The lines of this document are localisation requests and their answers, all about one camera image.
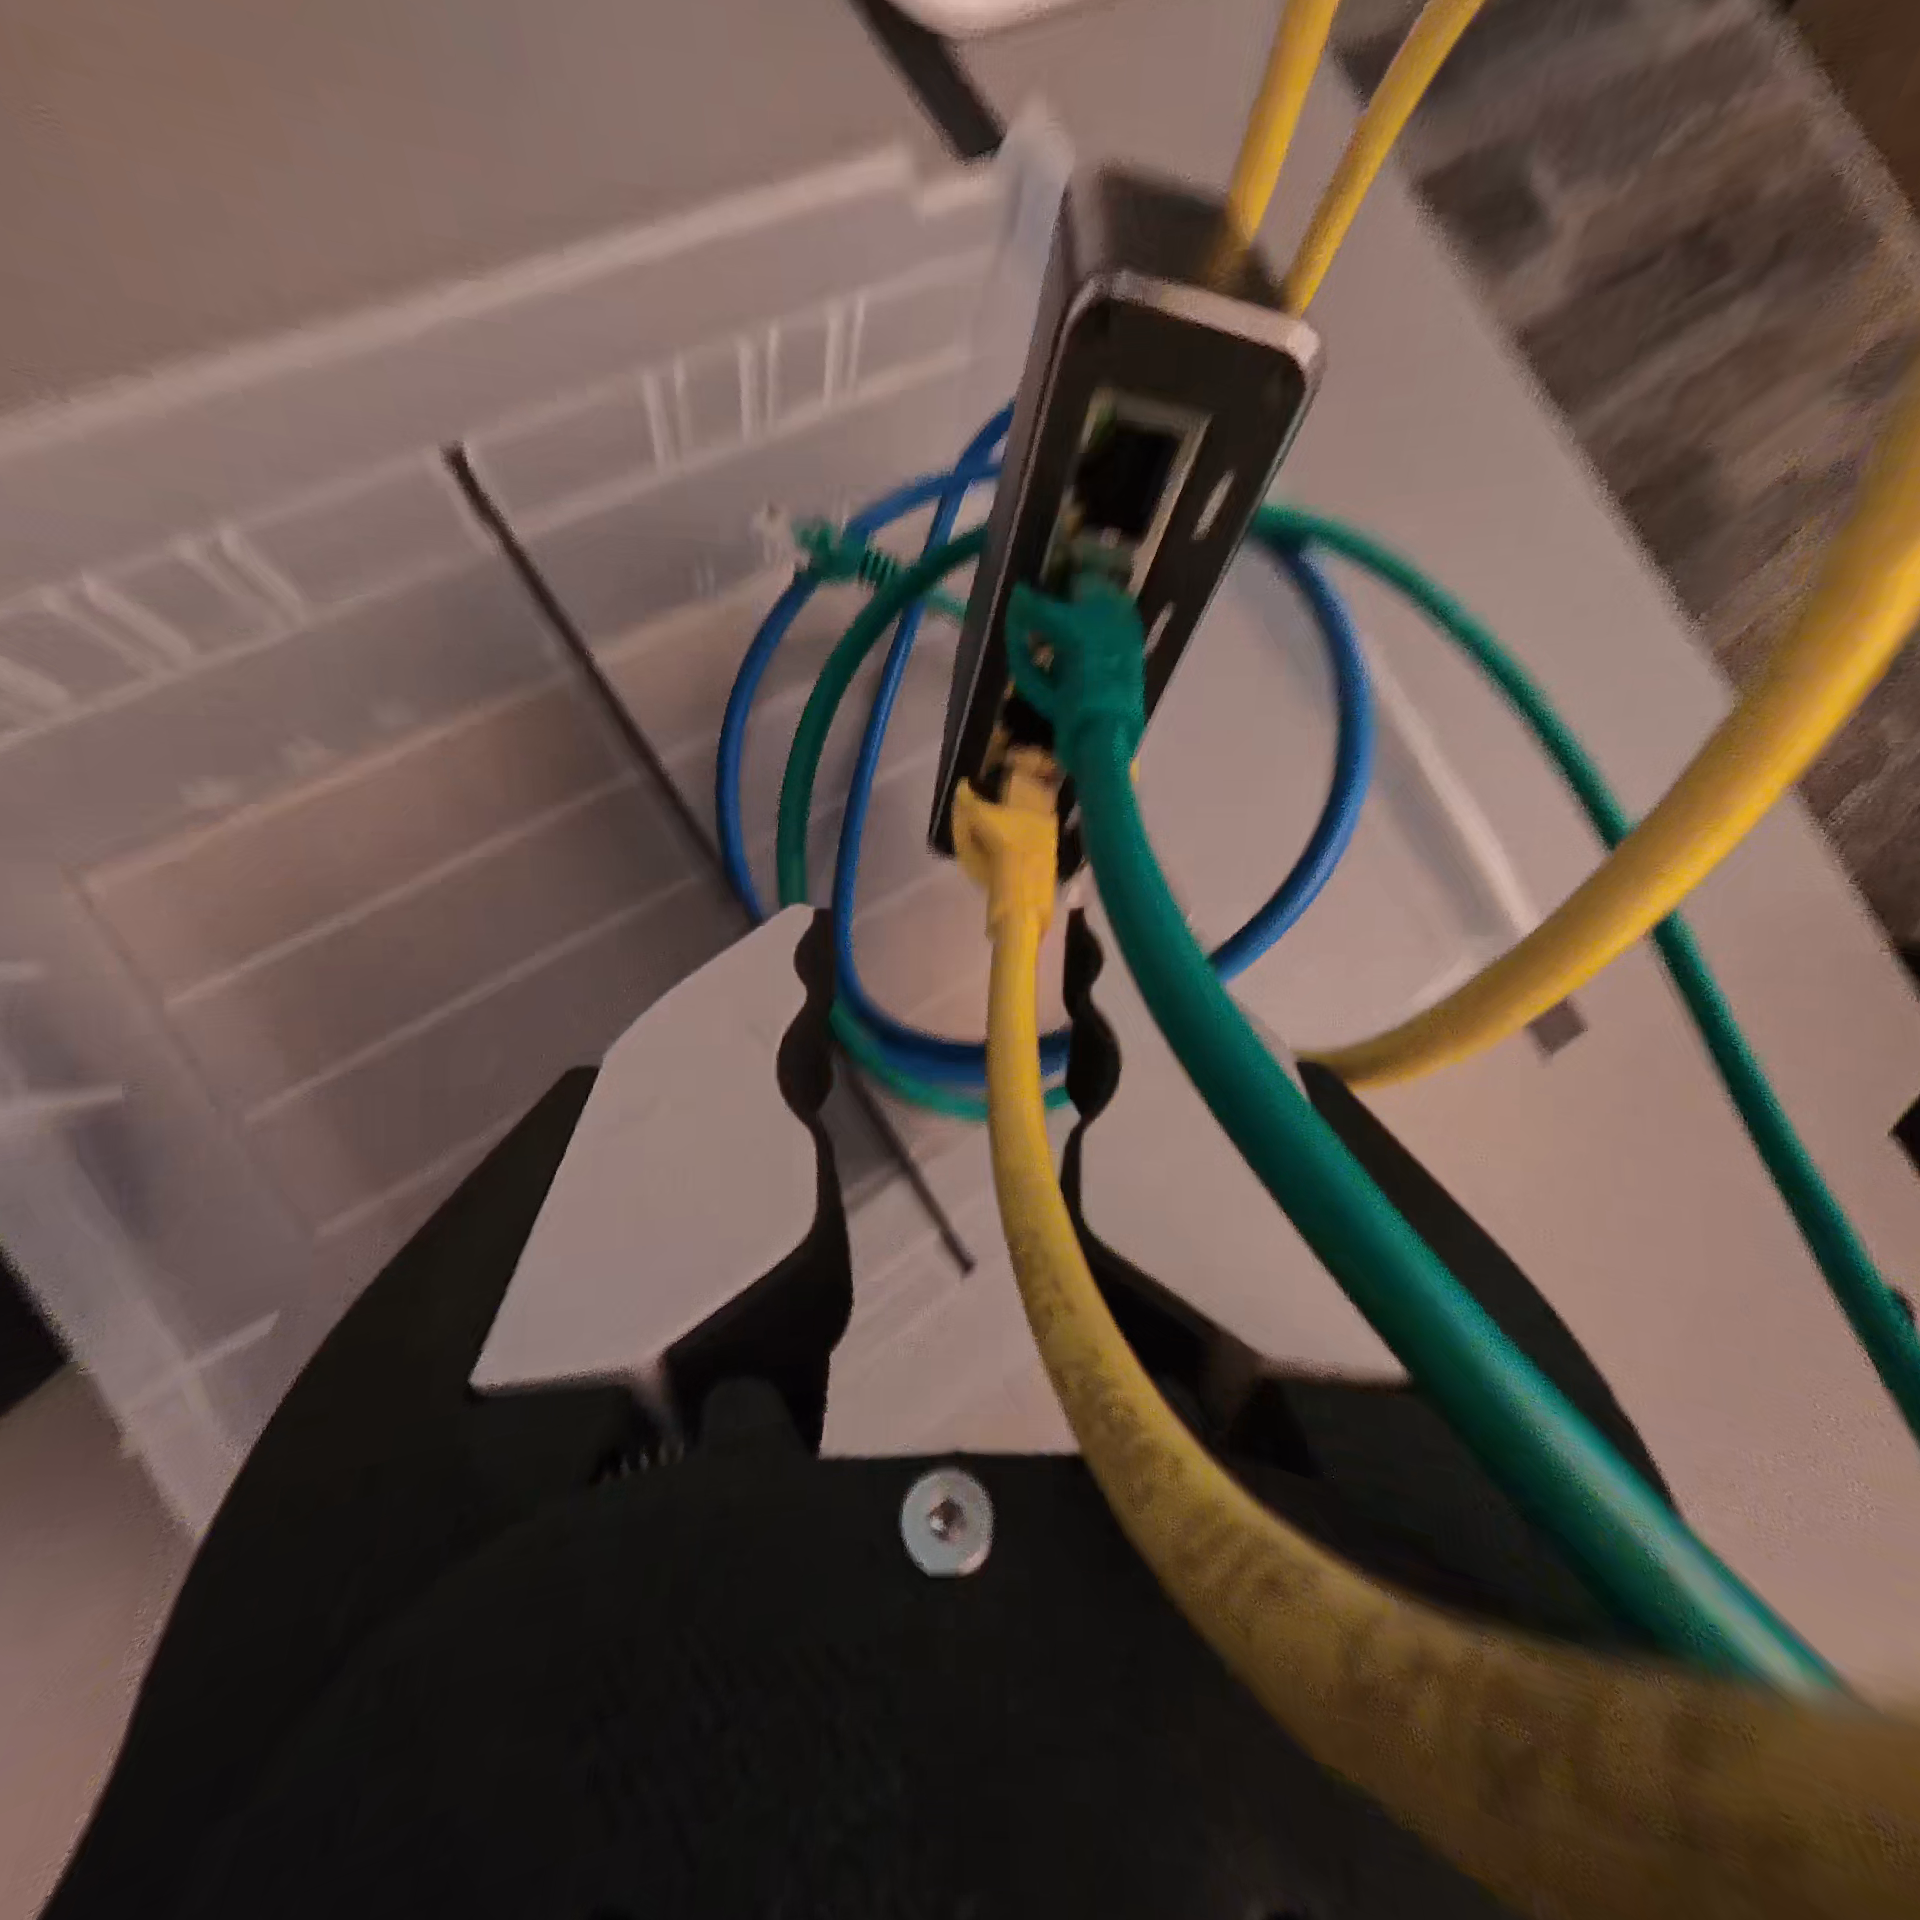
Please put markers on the black ethernet splitter box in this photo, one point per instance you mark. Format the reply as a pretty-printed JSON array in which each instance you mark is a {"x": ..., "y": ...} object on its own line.
[{"x": 1260, "y": 420}]

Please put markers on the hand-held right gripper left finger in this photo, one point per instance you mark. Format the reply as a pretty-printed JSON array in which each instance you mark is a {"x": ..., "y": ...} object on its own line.
[{"x": 660, "y": 1185}]

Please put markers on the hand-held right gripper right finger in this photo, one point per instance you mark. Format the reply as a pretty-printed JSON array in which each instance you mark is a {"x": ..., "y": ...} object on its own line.
[{"x": 1091, "y": 1050}]

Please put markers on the black bar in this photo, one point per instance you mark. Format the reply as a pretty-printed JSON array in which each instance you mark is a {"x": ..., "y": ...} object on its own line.
[{"x": 931, "y": 83}]

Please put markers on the clear plastic storage bin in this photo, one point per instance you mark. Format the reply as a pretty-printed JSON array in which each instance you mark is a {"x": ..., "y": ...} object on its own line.
[{"x": 376, "y": 840}]

